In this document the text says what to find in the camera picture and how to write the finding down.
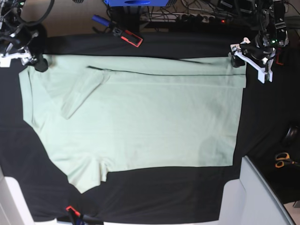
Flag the red clamp bottom edge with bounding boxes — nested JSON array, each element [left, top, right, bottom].
[[66, 205, 81, 217]]

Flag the blue handled tool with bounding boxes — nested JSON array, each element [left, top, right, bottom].
[[92, 15, 111, 27]]

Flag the red black bracket right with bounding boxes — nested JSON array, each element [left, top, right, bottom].
[[275, 49, 285, 66]]

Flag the blue base box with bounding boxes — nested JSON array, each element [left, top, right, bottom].
[[104, 0, 176, 7]]

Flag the light green T-shirt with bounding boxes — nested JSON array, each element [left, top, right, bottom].
[[19, 55, 246, 193]]

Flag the red black clamp tool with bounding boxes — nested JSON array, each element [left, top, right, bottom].
[[112, 27, 143, 47]]

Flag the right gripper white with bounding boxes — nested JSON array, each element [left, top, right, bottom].
[[0, 45, 48, 72]]

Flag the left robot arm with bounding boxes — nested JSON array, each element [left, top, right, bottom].
[[229, 0, 289, 83]]

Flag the white bin left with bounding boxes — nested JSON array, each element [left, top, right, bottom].
[[0, 172, 57, 225]]

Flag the orange handled scissors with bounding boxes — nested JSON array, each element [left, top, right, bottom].
[[275, 152, 300, 168]]

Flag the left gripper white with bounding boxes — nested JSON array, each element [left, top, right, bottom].
[[228, 37, 276, 83]]

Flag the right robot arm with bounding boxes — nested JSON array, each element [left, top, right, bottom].
[[0, 0, 54, 72]]

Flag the grey white bin right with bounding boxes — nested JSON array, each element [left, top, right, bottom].
[[218, 157, 295, 225]]

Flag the black round tape roll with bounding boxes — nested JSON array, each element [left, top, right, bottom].
[[281, 125, 300, 147]]

